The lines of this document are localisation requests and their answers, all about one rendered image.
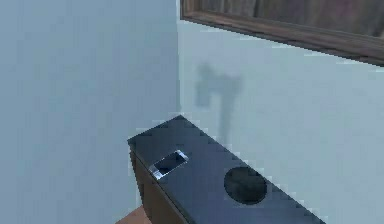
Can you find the silver framed black phone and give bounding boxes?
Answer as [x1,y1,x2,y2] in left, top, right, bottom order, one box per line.
[148,149,189,181]

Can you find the dark grey topped cupboard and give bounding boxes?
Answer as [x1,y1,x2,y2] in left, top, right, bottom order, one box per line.
[126,114,328,224]

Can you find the black round disc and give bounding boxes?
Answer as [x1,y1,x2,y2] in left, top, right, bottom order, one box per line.
[223,166,268,205]

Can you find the brown framed window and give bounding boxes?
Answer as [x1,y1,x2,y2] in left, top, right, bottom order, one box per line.
[179,0,384,67]

